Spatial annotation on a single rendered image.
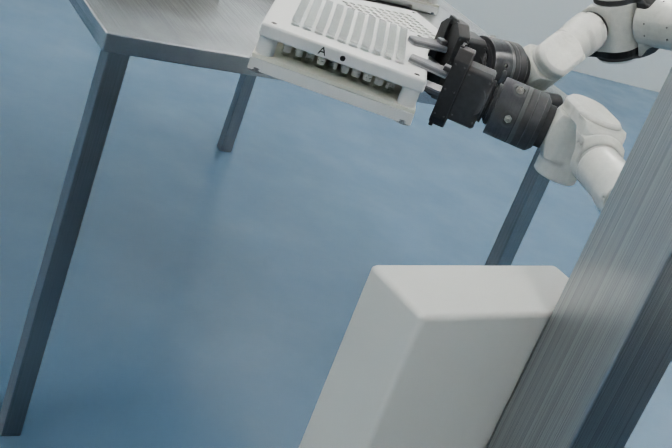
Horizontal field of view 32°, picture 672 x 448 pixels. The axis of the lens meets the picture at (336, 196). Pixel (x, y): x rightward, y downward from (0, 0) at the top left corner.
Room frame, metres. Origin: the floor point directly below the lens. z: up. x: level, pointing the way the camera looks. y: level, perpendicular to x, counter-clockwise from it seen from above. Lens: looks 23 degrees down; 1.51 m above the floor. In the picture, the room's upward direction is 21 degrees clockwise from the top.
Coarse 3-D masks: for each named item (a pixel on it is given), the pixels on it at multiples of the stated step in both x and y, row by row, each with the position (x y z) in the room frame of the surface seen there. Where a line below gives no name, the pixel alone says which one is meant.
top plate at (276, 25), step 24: (288, 0) 1.75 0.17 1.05; (312, 0) 1.80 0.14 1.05; (264, 24) 1.58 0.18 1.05; (288, 24) 1.62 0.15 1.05; (312, 48) 1.59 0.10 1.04; (336, 48) 1.59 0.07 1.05; (384, 48) 1.68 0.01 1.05; (408, 48) 1.73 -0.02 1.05; (384, 72) 1.59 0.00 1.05; (408, 72) 1.61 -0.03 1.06
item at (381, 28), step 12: (312, 12) 1.69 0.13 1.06; (324, 12) 1.72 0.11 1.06; (336, 12) 1.74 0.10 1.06; (348, 12) 1.77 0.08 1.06; (324, 24) 1.65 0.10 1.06; (336, 24) 1.68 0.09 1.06; (348, 24) 1.71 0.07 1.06; (360, 24) 1.73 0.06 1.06; (372, 24) 1.75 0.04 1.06; (384, 24) 1.78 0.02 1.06; (360, 36) 1.67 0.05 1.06; (372, 36) 1.69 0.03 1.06; (384, 36) 1.71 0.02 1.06
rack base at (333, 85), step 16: (256, 64) 1.58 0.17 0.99; (272, 64) 1.59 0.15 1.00; (288, 64) 1.59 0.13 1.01; (304, 64) 1.62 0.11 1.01; (288, 80) 1.59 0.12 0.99; (304, 80) 1.59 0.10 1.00; (320, 80) 1.59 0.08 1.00; (336, 80) 1.60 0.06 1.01; (352, 80) 1.63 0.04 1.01; (384, 80) 1.68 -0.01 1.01; (336, 96) 1.59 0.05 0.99; (352, 96) 1.59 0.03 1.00; (368, 96) 1.59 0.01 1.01; (384, 96) 1.61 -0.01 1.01; (384, 112) 1.60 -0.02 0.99; (400, 112) 1.60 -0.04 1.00
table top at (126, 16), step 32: (96, 0) 1.98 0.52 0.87; (128, 0) 2.05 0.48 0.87; (160, 0) 2.12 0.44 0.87; (192, 0) 2.20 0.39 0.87; (224, 0) 2.28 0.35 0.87; (256, 0) 2.36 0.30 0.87; (96, 32) 1.88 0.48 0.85; (128, 32) 1.88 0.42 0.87; (160, 32) 1.95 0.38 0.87; (192, 32) 2.01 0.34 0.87; (224, 32) 2.08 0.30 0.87; (256, 32) 2.15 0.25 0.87; (480, 32) 2.82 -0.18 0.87; (192, 64) 1.94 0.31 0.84; (224, 64) 1.97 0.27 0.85
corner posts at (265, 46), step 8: (264, 40) 1.59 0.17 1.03; (272, 40) 1.59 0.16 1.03; (256, 48) 1.59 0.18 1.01; (264, 48) 1.59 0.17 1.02; (272, 48) 1.59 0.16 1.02; (272, 56) 1.60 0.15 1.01; (400, 96) 1.61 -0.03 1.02; (408, 96) 1.60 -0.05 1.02; (416, 96) 1.60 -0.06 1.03; (408, 104) 1.60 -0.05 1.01
